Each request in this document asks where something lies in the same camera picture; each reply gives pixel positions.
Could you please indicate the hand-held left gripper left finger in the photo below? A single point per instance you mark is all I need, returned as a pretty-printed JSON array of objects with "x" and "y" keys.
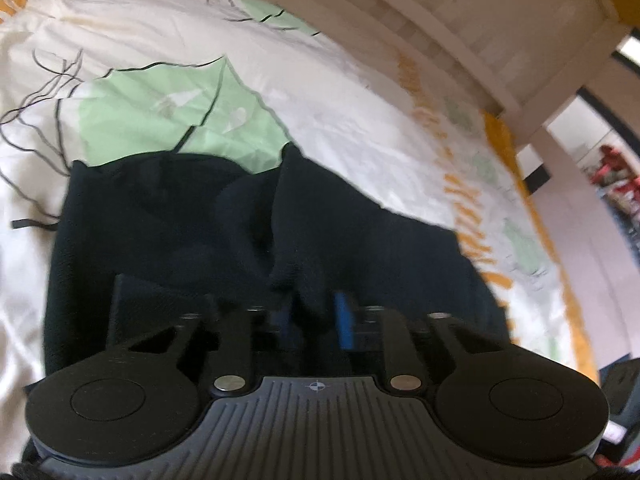
[{"x": 235, "y": 345}]

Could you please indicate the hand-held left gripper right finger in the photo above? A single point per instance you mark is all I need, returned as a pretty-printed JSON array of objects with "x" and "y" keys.
[{"x": 343, "y": 321}]

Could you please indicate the dark navy zip hooded jacket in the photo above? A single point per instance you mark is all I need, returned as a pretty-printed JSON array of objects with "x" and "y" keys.
[{"x": 210, "y": 230}]

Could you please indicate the pile of red patterned clothes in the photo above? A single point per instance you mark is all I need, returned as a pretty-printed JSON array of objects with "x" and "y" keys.
[{"x": 617, "y": 180}]

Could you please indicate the white leaf-print bed blanket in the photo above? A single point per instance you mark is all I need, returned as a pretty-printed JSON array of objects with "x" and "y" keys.
[{"x": 350, "y": 100}]

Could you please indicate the dark grey object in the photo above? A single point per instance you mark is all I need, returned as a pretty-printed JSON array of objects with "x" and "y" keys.
[{"x": 622, "y": 400}]

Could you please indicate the white wooden bed frame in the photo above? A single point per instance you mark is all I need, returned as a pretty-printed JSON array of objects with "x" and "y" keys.
[{"x": 475, "y": 20}]

